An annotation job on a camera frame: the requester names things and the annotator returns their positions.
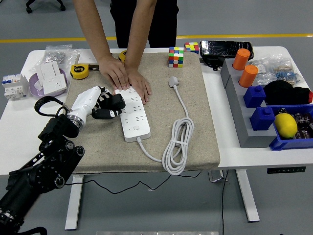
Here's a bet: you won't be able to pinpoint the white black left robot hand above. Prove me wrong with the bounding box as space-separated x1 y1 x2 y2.
69 85 123 123

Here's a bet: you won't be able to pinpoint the person's right hand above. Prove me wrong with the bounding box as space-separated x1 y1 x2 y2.
97 55 130 91

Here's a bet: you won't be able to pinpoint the person's left hand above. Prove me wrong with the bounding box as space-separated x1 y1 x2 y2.
126 67 153 105

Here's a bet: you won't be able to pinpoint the black plug adapter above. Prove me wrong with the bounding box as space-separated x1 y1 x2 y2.
110 94 126 110

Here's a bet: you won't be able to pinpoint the white power strip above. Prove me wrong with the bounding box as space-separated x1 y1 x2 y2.
114 87 151 143

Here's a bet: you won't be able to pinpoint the grey-brown mat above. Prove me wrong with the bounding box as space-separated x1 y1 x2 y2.
65 52 221 175

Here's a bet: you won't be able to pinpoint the large Rubik's cube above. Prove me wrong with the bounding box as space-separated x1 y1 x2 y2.
168 47 185 69

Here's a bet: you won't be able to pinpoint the purple plate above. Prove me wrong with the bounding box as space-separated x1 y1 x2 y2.
28 68 68 100

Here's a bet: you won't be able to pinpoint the clear bag of screws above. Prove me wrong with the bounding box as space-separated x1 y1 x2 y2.
43 44 81 71

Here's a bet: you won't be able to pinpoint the small Rubik's cube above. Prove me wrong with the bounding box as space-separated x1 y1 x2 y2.
184 42 200 55

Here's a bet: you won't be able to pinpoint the person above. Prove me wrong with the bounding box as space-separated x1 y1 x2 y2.
110 0 179 49

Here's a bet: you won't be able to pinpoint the white circuit breaker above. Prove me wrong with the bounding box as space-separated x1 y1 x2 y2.
1 73 29 100

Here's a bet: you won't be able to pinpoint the black device stand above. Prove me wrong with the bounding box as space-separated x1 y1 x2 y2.
200 56 227 71

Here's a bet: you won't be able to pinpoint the black glossy flat device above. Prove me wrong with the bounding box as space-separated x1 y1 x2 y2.
199 40 254 59

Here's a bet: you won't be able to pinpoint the black office chair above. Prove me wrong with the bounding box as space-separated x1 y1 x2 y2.
25 0 66 13

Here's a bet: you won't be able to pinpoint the white table leg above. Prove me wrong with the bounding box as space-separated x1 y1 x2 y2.
65 175 84 231
236 168 260 223

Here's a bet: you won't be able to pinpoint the orange cylinder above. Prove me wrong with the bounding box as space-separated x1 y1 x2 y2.
239 65 259 88
232 48 251 71

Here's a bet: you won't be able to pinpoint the grey stepped block base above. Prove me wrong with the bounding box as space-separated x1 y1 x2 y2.
221 58 278 149

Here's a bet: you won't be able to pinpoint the blue block with stud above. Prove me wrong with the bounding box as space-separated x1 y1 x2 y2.
243 85 267 108
249 107 276 131

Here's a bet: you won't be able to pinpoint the grey metal box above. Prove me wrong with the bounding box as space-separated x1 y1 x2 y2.
208 170 228 183

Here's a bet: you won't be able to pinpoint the clear bag of white parts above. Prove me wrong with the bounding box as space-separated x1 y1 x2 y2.
249 57 277 86

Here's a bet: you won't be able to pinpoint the black cloth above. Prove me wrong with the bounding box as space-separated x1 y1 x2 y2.
263 80 313 106

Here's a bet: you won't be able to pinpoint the clear bag of resistors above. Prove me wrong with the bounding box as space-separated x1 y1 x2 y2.
268 54 305 87

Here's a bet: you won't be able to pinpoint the yellow lemon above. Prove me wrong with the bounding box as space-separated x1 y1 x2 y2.
273 113 298 140

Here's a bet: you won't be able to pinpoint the blue plastic bin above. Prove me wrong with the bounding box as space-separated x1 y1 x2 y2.
268 104 313 151

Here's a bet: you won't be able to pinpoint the dark cylindrical components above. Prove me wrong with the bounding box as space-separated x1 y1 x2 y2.
276 107 313 140

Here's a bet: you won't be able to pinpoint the black table control panel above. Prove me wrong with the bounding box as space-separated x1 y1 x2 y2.
267 166 307 174

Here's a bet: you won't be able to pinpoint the white wall switch plate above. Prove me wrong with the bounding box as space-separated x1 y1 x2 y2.
77 48 98 64

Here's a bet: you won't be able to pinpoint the white power strip cord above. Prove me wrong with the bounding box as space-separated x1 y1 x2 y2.
138 76 195 176

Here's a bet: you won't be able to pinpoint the white wall socket panel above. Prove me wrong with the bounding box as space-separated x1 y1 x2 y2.
43 75 68 95

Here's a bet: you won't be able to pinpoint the black plug cord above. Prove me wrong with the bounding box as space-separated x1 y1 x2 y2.
65 170 201 195

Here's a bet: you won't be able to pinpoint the thin black cable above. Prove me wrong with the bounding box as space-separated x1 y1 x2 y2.
221 170 229 235

